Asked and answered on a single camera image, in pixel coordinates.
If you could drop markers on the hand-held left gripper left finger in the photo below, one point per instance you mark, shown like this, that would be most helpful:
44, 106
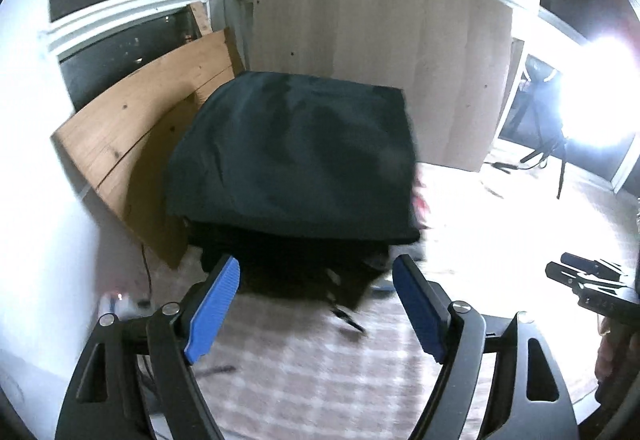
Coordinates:
212, 310

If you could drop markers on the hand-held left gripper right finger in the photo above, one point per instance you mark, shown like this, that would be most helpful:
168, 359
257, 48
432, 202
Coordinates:
417, 310

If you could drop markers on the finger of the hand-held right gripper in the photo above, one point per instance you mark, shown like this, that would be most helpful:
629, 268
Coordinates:
570, 276
577, 259

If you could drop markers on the dark grey pants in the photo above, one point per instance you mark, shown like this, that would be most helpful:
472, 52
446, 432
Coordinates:
290, 155

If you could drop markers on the pile of dark clothes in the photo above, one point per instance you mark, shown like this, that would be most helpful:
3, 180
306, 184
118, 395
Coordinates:
280, 265

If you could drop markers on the person's right hand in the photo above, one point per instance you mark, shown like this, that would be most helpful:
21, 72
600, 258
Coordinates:
617, 360

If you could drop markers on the black tripod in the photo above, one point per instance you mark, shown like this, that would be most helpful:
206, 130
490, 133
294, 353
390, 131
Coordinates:
560, 180

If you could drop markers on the white power strip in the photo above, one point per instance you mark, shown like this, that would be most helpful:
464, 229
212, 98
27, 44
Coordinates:
127, 307

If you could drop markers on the bright studio lamp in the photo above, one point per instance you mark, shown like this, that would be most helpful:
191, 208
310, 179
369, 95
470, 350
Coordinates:
600, 85

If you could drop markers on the brown wooden board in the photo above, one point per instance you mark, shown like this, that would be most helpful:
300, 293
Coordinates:
135, 120

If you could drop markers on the light wooden board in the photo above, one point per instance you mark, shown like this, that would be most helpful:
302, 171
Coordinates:
350, 30

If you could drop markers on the narrow wooden slat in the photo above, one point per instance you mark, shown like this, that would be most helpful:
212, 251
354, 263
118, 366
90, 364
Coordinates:
200, 19

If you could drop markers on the white window frame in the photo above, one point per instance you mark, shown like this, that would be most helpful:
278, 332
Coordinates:
150, 0

